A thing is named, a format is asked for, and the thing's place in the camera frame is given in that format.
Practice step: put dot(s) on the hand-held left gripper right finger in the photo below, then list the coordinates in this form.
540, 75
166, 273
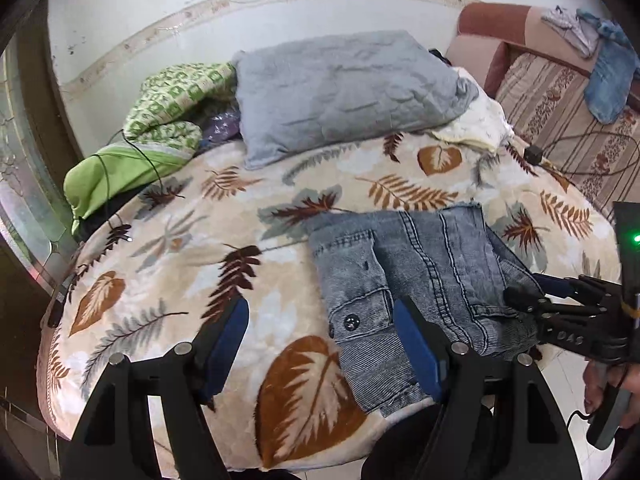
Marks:
417, 352

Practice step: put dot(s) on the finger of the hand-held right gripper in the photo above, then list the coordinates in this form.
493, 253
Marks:
525, 300
555, 284

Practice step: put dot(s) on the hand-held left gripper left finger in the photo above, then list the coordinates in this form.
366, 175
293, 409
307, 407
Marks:
225, 352

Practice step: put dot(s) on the grey-blue denim pants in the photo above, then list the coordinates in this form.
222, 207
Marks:
415, 290

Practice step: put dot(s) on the person's right hand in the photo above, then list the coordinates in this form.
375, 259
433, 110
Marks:
595, 390

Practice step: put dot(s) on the black power adapter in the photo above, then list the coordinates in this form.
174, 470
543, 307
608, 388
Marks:
534, 154

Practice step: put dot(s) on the leaf-print fleece blanket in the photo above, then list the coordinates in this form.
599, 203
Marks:
280, 220

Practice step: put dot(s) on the striped patterned sofa cushion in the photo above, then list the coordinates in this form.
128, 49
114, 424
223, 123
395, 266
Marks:
555, 110

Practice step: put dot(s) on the blue denim garment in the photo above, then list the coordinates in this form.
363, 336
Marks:
610, 75

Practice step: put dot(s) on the white fleece blanket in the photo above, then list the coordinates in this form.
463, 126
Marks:
475, 120

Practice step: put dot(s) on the plain lime green cloth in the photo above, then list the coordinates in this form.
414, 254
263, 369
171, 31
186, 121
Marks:
115, 175

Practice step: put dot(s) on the pale grey garment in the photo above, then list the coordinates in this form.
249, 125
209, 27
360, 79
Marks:
570, 27

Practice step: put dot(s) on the purple patterned cloth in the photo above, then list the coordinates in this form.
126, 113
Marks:
220, 127

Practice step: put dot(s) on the pink sofa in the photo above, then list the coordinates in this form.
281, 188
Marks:
490, 30

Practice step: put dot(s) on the green patterned quilt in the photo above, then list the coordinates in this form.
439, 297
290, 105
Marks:
175, 105

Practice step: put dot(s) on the grey quilted pillow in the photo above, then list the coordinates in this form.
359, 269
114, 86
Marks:
345, 90

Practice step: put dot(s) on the wooden door with leaded glass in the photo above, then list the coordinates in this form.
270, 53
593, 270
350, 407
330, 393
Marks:
25, 160

